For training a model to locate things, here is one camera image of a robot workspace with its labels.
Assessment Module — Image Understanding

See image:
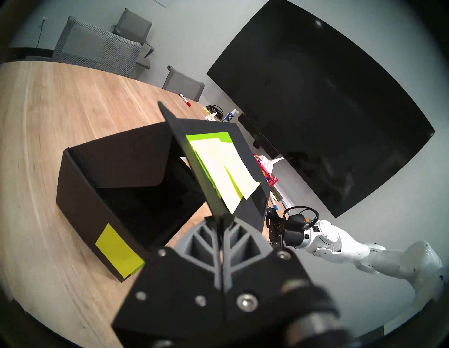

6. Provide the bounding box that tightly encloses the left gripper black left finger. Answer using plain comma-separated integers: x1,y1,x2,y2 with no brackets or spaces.
112,219,227,348

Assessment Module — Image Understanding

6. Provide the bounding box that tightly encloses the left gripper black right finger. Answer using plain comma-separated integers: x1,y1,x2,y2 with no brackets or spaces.
223,222,311,348

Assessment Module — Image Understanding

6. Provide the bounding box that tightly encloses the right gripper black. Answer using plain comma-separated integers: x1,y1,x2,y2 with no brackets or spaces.
266,207,306,250

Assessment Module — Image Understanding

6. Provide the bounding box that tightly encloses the black cardboard box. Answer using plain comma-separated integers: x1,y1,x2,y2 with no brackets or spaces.
56,101,271,283

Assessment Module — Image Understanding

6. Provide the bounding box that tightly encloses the colourful Kleenex tissue box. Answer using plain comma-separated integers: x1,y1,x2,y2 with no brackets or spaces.
253,154,280,186

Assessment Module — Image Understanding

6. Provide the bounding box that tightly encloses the white tissue sheet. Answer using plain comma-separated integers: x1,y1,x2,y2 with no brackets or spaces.
260,156,284,172

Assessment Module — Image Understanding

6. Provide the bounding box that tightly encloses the neon yellow sticky note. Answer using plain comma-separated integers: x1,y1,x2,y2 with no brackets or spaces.
194,139,243,214
95,223,145,277
185,132,233,199
217,140,262,200

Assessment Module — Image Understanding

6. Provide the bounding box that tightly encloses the black video bar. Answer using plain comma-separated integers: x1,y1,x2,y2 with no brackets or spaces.
237,113,279,159

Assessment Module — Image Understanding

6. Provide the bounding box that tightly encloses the grey plain mesh chair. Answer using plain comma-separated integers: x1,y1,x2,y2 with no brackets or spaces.
162,65,205,102

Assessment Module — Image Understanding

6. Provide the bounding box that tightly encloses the grey office chair with armrests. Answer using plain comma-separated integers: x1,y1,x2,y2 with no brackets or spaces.
112,8,155,69

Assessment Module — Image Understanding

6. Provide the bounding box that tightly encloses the grey ribbed mesh chair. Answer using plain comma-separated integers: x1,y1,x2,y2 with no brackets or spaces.
52,16,141,78

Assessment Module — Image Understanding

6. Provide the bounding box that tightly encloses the large black wall television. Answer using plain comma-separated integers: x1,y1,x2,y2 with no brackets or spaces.
206,0,436,219

